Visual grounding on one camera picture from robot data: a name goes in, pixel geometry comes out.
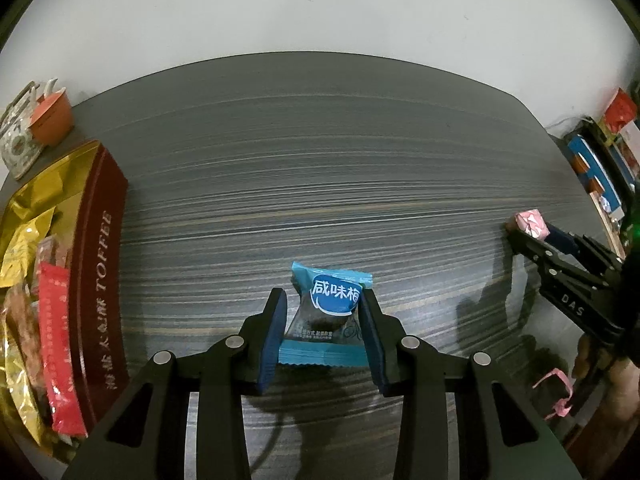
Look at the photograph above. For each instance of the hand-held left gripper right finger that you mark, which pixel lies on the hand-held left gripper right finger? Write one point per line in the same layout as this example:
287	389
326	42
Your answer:
375	340

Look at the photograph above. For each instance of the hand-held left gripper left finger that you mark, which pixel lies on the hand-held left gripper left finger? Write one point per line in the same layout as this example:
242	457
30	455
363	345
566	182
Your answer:
272	330

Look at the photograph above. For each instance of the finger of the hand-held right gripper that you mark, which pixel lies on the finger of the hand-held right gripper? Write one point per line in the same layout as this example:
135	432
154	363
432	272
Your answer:
545	265
580	250

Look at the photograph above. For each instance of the pink candy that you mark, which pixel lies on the pink candy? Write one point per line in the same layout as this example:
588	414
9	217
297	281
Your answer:
530	222

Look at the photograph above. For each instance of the blue candy packet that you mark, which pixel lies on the blue candy packet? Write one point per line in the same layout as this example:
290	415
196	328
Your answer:
332	295

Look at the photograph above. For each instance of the red tin box gold inside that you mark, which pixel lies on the red tin box gold inside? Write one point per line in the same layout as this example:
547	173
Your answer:
100	260

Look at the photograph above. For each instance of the red snack packet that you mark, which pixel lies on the red snack packet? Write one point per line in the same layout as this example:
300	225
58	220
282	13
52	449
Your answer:
60	350

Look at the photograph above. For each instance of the small yellow snack packet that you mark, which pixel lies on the small yellow snack packet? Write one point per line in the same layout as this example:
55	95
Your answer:
25	255

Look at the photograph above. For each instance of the person's right forearm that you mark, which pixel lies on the person's right forearm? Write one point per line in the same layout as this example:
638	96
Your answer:
622	405

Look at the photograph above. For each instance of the person's right hand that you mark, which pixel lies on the person's right hand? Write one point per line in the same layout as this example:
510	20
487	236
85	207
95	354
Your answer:
585	360

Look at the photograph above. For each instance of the pink ribbon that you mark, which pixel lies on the pink ribbon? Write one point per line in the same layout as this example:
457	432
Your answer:
565	377

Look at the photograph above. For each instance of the blue box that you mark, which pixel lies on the blue box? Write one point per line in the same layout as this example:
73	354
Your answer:
592	165

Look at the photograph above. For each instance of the orange tea cup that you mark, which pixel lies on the orange tea cup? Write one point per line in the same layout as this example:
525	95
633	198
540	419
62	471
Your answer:
50	120

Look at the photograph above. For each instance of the floral ceramic teapot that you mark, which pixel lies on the floral ceramic teapot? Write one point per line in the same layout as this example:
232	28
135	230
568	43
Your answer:
17	150

